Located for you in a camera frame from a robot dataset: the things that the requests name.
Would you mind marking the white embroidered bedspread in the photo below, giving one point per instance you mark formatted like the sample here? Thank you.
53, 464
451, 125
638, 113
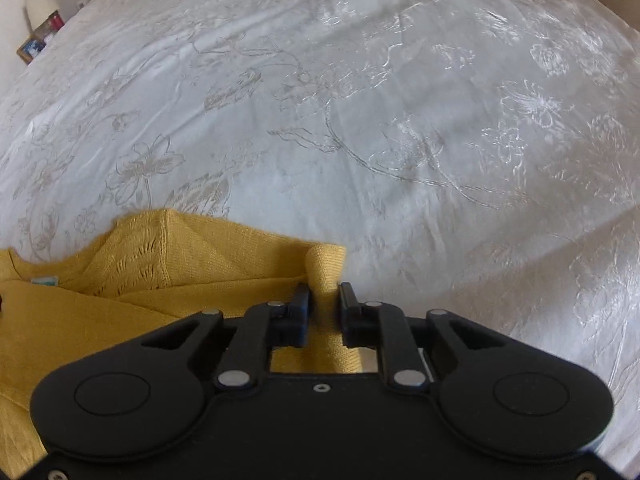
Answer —
350, 110

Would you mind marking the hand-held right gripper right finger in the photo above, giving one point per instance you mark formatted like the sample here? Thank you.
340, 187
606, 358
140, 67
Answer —
347, 317

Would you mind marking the red box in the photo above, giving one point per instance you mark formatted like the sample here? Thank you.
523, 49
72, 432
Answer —
57, 21

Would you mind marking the yellow knit sweater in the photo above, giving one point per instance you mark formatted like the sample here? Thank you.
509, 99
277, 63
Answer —
75, 320

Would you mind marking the wooden picture frame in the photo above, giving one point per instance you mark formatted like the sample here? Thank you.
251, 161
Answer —
31, 49

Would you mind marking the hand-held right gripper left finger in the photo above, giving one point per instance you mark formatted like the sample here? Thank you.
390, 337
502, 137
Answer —
302, 317

